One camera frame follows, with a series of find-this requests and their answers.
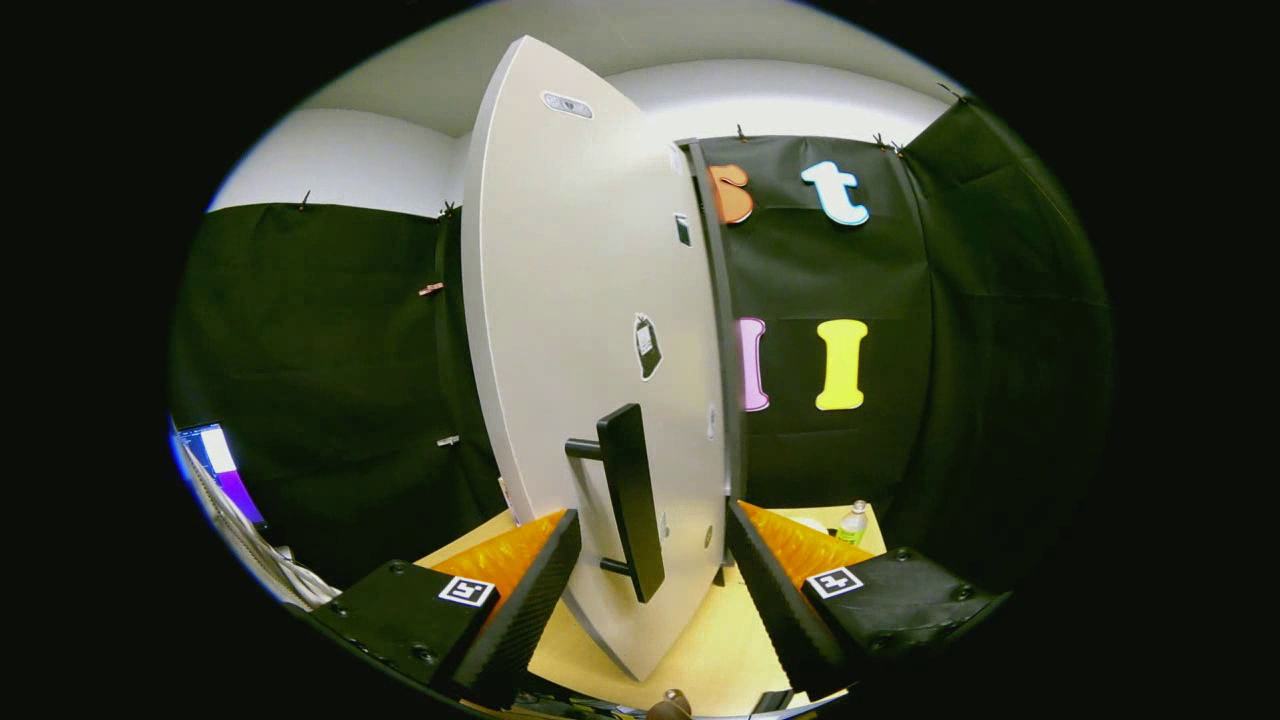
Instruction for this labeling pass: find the black backdrop cloth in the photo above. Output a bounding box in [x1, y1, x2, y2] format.
[168, 95, 1114, 601]

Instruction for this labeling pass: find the white shoe cabinet door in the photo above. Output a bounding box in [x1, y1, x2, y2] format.
[460, 35, 731, 683]

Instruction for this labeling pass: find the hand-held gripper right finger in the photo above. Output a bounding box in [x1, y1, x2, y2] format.
[725, 498, 1009, 703]

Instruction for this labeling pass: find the grey shoe cabinet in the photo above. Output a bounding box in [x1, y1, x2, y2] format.
[680, 138, 747, 503]

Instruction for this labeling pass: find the black cabinet door handle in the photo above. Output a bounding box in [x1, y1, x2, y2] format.
[565, 403, 667, 605]

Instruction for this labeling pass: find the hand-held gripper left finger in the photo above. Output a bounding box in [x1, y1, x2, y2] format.
[305, 508, 583, 711]

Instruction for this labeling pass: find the lit computer screen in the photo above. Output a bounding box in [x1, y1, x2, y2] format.
[172, 422, 266, 526]

